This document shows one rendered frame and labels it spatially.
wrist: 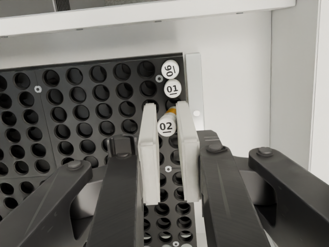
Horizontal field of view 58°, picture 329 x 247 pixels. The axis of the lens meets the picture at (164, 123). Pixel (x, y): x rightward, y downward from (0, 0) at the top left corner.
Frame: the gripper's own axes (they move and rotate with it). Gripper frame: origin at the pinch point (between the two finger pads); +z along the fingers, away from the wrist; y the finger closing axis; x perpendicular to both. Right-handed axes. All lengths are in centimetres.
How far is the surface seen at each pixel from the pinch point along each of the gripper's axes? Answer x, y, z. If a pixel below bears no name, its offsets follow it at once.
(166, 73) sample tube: 3.0, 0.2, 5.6
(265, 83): 0.4, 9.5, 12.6
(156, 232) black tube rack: -11.0, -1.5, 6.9
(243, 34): 4.9, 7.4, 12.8
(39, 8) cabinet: 10.5, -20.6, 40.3
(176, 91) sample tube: 1.7, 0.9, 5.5
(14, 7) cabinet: 10.2, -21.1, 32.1
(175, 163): -4.5, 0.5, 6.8
